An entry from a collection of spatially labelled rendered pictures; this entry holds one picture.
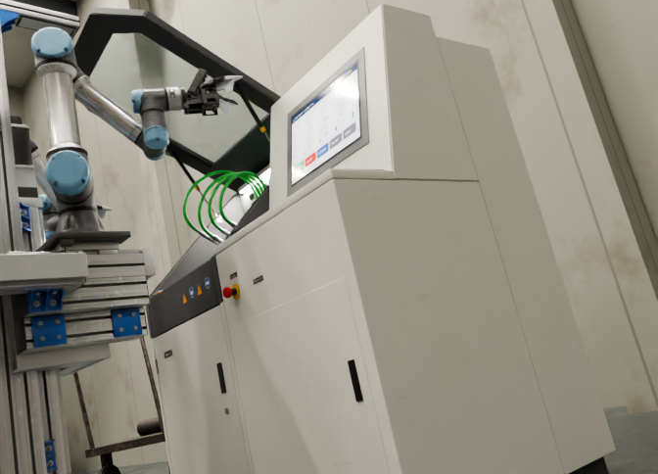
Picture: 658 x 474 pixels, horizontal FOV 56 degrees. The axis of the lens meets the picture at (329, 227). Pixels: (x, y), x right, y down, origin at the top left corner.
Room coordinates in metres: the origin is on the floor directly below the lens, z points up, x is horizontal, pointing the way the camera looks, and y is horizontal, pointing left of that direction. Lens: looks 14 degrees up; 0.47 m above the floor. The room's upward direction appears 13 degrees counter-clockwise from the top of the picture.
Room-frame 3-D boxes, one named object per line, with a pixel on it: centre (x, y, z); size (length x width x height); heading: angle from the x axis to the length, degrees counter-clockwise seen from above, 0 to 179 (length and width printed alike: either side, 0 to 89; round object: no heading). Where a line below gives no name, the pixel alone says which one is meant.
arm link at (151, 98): (1.79, 0.47, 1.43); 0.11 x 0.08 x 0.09; 109
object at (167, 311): (2.32, 0.60, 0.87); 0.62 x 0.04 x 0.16; 39
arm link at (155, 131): (1.80, 0.47, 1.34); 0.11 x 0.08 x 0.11; 19
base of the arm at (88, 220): (1.83, 0.76, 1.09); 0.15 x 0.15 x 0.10
